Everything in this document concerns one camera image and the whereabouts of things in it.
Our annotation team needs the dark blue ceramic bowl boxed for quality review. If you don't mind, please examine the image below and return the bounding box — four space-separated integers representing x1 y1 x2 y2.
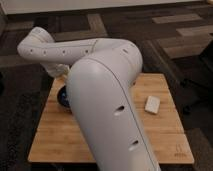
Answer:
57 86 70 108

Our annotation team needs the wooden table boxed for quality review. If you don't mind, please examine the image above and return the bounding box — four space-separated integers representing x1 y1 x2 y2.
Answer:
28 73 194 164

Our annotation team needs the white rectangular block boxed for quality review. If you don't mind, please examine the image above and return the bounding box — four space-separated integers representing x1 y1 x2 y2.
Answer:
145 96 160 114

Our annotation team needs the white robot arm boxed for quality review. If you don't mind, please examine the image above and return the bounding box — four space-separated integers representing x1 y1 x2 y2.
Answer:
17 27 161 171

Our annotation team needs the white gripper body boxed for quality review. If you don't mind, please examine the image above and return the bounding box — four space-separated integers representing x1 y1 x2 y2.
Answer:
42 63 70 78

